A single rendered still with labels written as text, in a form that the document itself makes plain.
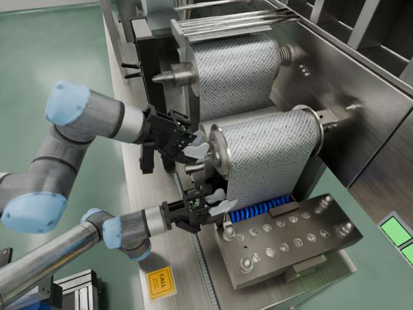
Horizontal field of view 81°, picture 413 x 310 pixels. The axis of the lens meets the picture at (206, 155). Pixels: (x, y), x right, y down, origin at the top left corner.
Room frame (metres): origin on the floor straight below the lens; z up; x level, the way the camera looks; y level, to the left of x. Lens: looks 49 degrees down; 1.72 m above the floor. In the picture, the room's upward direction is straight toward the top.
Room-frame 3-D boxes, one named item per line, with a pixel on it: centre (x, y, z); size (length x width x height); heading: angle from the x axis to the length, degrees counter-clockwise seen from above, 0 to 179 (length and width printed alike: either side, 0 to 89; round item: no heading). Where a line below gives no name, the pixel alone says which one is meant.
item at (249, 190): (0.39, -0.17, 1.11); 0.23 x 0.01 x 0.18; 108
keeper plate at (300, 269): (0.21, -0.29, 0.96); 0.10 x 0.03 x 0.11; 108
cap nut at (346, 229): (0.30, -0.41, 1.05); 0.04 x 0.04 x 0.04
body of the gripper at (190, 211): (0.32, 0.06, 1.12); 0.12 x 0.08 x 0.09; 108
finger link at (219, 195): (0.37, -0.04, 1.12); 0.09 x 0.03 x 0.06; 110
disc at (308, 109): (0.49, -0.27, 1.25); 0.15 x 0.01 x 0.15; 18
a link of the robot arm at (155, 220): (0.30, 0.13, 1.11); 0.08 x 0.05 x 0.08; 18
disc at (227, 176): (0.41, -0.04, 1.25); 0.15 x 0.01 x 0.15; 18
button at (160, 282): (0.19, 0.14, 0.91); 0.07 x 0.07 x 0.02; 18
